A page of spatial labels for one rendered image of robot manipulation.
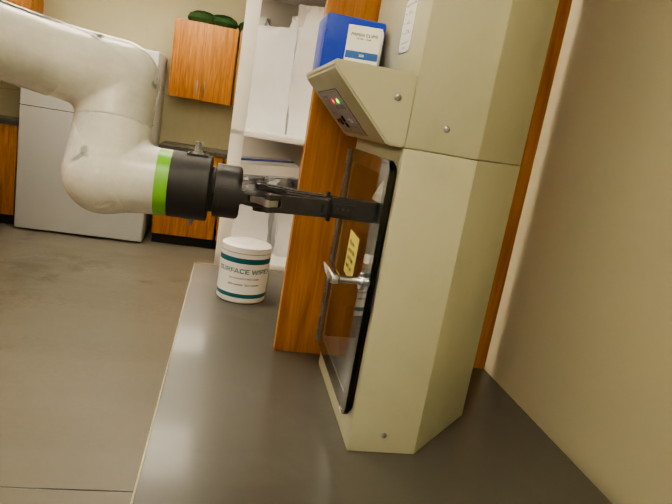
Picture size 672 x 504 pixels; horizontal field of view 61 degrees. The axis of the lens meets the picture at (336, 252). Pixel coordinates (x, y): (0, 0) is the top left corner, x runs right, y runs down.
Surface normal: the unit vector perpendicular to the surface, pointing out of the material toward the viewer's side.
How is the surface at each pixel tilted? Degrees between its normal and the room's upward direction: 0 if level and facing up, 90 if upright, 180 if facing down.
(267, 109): 95
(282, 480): 0
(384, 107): 90
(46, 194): 90
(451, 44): 90
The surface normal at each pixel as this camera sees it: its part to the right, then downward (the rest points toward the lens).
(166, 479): 0.17, -0.96
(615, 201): -0.97, -0.12
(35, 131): 0.17, 0.24
